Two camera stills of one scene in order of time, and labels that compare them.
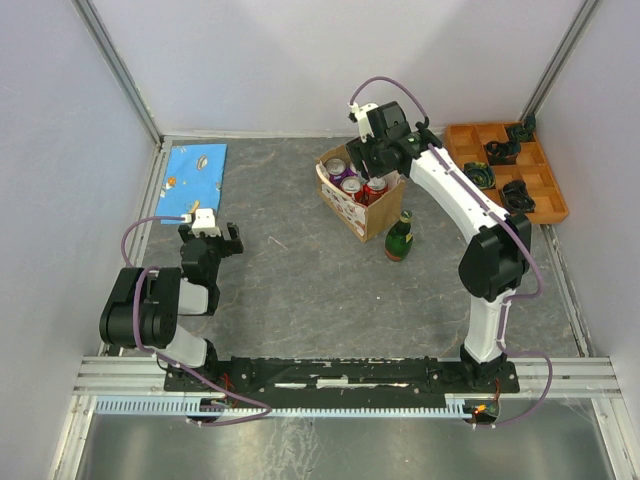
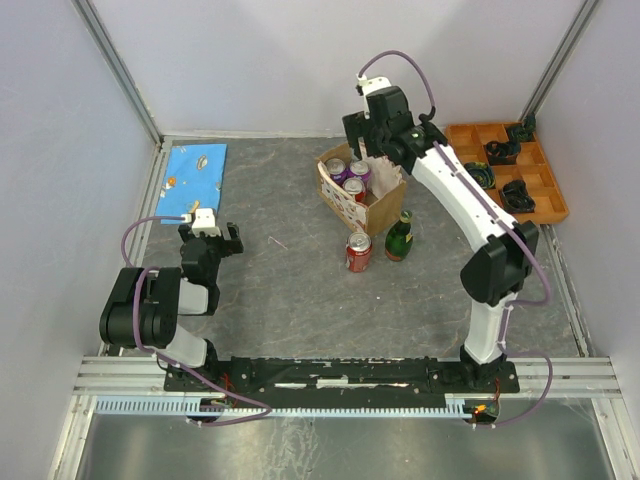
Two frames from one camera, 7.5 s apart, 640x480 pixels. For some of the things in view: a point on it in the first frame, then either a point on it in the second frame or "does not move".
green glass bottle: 399,238 does not move
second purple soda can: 354,168 does not move
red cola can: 374,190 → 359,248
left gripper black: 228,246 does not move
